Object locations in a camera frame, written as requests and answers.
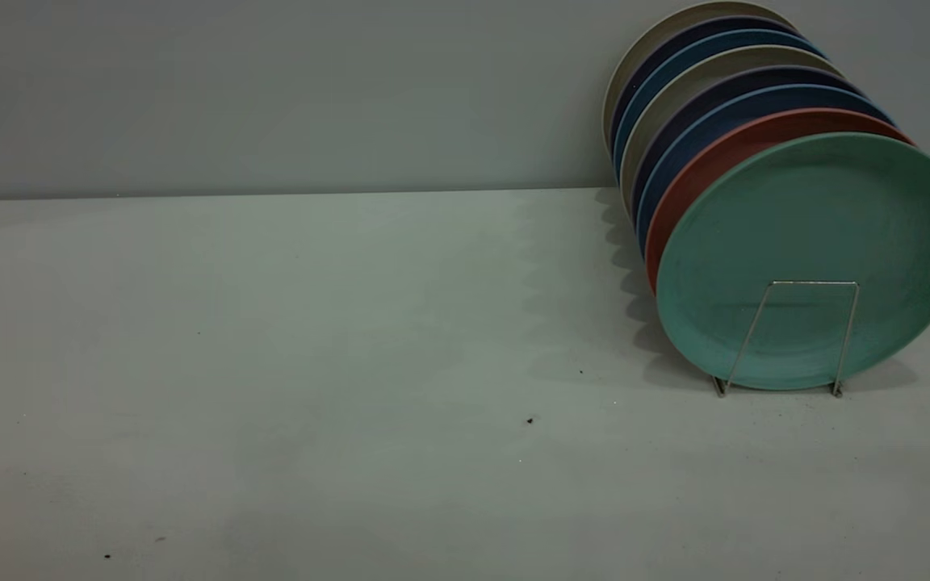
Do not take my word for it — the pink round plate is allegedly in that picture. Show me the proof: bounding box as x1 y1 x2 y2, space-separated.
644 107 914 295

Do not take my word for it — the blue round plate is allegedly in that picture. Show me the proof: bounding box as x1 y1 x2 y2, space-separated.
636 84 895 251
613 29 825 178

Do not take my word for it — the metal wire plate rack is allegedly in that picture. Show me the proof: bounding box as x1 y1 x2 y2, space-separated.
714 281 860 398

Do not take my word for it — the dark purple round plate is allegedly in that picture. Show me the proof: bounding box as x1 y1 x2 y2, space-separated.
630 65 865 219
608 15 801 154

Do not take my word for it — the green round plate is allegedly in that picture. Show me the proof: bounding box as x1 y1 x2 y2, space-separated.
656 132 930 391

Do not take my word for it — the beige round plate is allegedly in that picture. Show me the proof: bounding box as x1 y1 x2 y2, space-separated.
602 1 797 150
620 45 841 215

